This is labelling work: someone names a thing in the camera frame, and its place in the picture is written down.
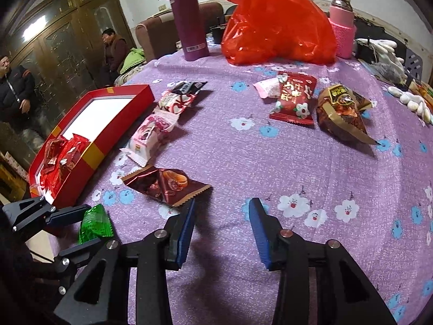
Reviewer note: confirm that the pink sleeved bottle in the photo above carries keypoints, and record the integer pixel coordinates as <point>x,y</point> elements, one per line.
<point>342,20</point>

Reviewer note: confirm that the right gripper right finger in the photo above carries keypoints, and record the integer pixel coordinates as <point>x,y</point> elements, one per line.
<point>266,230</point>

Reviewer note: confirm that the dark red chocolate packet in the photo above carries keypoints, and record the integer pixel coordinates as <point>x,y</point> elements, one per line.
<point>170,186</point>

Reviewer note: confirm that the green candy packet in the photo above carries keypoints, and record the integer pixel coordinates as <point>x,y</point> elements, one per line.
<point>95,224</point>

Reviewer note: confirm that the pale pink snack packet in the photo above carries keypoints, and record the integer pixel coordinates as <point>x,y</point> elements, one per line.
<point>268,88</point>

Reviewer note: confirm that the wooden cabinet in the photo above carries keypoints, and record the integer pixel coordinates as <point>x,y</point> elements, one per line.
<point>60,42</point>

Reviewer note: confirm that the green garment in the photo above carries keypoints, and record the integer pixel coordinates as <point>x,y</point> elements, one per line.
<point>136,56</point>

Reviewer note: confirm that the brown gold snack packet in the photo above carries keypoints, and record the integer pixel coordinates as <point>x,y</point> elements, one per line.
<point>339,111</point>

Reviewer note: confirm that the purple thermos bottle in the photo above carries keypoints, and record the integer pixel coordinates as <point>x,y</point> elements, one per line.
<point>190,28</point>

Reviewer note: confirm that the red packet in box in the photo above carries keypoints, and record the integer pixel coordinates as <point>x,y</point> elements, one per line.
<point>60,158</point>

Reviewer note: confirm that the red white heart packet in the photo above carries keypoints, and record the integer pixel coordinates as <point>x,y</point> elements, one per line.
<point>175,103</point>

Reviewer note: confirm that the brown sofa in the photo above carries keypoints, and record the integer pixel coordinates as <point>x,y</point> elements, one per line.
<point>158,35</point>

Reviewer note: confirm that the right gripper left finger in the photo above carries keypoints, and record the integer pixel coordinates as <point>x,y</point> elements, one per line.
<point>180,229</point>

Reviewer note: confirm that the small red flower packet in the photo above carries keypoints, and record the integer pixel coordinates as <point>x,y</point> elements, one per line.
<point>295,99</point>

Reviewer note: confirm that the red gift box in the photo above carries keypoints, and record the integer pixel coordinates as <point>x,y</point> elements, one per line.
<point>101,116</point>

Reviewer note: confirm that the red plastic bag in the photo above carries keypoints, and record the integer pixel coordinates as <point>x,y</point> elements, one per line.
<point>261,30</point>

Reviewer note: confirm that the black purple snack packet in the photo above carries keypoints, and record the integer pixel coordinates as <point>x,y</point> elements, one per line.
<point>188,88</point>

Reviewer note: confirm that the purple floral tablecloth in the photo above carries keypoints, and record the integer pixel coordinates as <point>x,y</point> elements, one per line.
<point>375,200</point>

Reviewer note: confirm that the pink bear snack packet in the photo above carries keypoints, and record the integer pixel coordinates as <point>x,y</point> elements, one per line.
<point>147,139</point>

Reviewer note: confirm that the white gloves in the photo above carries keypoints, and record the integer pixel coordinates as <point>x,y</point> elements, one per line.
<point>384,53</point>

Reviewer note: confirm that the person in black jacket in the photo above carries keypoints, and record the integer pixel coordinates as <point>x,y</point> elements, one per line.
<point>18,97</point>

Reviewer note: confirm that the person in brown jacket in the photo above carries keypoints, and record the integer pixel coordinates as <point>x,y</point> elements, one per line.
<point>116,50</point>

